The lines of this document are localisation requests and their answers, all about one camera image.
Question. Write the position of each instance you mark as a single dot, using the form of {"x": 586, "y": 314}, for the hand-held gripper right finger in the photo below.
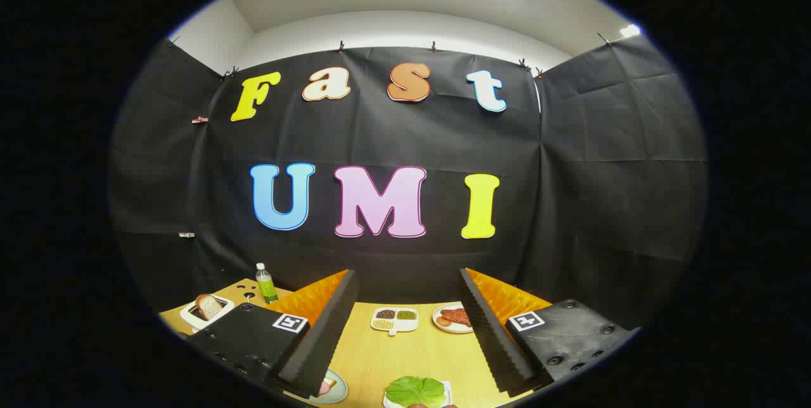
{"x": 494, "y": 344}

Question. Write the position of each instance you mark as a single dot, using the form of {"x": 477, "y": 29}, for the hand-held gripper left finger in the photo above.
{"x": 320, "y": 351}

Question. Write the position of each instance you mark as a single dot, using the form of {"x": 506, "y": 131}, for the green lettuce leaf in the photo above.
{"x": 415, "y": 391}

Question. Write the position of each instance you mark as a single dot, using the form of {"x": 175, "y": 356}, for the pale green round plate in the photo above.
{"x": 340, "y": 389}

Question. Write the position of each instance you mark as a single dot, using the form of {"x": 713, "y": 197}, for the white oval plate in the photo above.
{"x": 451, "y": 330}

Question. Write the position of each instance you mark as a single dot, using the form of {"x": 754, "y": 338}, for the red meat slice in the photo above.
{"x": 457, "y": 317}

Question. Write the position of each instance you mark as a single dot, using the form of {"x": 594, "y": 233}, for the white leaf-shaped plate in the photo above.
{"x": 448, "y": 388}

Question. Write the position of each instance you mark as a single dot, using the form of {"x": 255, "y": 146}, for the green label plastic bottle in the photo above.
{"x": 266, "y": 286}

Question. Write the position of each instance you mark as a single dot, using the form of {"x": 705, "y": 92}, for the white divided bean dish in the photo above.
{"x": 405, "y": 325}

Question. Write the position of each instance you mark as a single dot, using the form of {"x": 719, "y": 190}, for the white toaster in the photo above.
{"x": 188, "y": 319}

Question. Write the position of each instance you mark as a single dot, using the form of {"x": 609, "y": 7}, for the black backdrop cloth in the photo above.
{"x": 393, "y": 135}

